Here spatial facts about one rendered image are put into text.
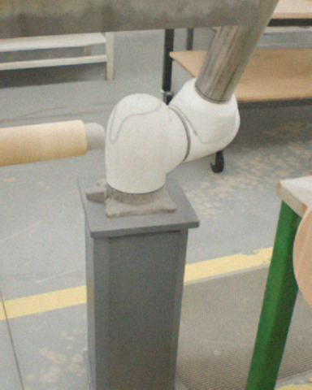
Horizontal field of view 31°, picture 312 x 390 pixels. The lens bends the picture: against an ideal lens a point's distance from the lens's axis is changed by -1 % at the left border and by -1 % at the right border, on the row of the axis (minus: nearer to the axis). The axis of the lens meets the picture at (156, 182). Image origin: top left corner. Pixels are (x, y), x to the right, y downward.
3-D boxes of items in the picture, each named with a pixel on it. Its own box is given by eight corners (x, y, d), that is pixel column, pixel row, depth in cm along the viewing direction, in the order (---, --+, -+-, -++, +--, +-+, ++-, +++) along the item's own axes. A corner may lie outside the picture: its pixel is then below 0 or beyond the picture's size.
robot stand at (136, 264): (82, 354, 192) (76, 176, 157) (160, 344, 198) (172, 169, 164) (94, 419, 168) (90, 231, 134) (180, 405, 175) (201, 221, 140)
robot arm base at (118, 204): (81, 184, 154) (81, 166, 151) (160, 178, 159) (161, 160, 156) (90, 220, 138) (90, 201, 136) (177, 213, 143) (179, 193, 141)
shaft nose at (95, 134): (86, 152, 50) (84, 125, 49) (80, 149, 52) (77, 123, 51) (108, 149, 50) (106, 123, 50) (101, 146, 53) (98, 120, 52)
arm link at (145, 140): (93, 174, 147) (92, 95, 136) (148, 157, 157) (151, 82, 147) (128, 201, 136) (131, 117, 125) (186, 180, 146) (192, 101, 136)
